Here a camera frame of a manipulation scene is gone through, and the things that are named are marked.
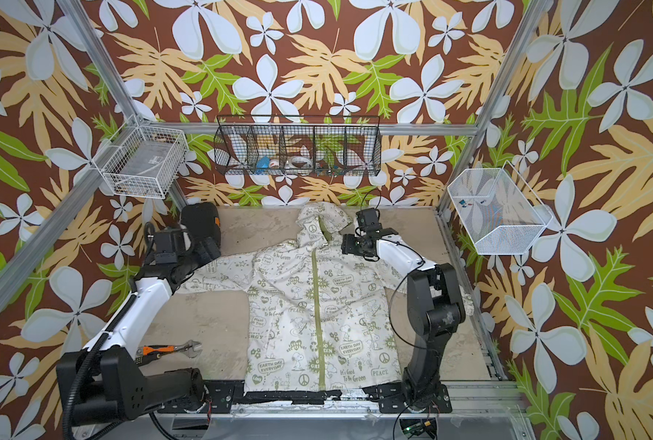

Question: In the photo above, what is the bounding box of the white green printed jacket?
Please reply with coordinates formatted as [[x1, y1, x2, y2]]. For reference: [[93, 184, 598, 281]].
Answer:
[[180, 203, 403, 392]]

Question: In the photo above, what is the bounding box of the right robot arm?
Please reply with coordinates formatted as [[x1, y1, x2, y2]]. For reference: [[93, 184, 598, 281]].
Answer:
[[341, 229, 467, 413]]

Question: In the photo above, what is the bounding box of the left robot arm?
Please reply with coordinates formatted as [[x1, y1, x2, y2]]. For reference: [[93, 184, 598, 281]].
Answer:
[[56, 222, 221, 436]]

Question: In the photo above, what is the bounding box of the black plastic case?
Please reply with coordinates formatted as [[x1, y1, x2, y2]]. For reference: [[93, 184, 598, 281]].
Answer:
[[180, 202, 221, 248]]

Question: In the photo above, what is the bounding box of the white tape roll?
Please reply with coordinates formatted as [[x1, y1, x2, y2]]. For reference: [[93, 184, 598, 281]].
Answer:
[[286, 156, 312, 170]]

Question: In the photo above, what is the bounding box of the orange adjustable wrench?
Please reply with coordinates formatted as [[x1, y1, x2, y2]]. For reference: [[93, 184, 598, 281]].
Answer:
[[135, 340, 202, 366]]

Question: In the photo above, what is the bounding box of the blue object in basket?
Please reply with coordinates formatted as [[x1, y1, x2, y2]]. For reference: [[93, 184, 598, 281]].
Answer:
[[256, 156, 271, 172]]

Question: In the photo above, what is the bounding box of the white mesh basket right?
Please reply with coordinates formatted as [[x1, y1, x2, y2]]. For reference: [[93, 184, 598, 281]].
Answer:
[[447, 161, 553, 256]]

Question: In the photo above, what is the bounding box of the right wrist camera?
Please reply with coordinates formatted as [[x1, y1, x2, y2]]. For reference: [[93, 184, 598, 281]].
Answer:
[[356, 207, 383, 234]]

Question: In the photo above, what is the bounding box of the white wire basket left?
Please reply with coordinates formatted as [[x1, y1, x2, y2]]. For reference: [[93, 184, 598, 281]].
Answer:
[[95, 126, 188, 200]]

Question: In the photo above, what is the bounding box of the black wire basket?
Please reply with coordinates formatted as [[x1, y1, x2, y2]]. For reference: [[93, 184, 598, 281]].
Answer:
[[212, 115, 383, 177]]

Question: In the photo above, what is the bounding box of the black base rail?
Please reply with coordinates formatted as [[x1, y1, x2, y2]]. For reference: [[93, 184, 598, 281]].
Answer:
[[157, 378, 453, 414]]

